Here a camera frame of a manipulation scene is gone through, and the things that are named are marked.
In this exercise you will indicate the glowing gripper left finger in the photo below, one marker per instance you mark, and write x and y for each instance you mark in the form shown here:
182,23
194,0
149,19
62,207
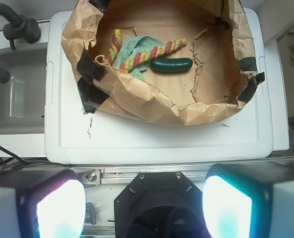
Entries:
41,204

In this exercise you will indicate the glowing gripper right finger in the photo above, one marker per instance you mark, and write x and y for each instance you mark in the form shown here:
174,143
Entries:
253,200

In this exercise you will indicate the green plastic pickle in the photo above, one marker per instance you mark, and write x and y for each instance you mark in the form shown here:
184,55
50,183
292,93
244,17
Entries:
171,65

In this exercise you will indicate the grey toy sink basin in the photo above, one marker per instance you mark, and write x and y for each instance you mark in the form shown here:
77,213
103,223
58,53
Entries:
24,61

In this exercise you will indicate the clear plastic container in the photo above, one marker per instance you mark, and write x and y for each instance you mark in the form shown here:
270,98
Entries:
27,97

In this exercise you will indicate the crumpled brown paper bag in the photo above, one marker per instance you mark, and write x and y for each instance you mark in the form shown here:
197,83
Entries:
221,82

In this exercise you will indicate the dark grey toy faucet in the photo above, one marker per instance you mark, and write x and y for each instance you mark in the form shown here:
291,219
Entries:
18,27

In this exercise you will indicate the teal woven cloth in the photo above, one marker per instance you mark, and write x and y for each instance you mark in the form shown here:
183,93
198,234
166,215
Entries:
133,46

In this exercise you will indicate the red yellow green rope toy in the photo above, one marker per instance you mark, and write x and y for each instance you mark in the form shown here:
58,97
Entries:
139,58

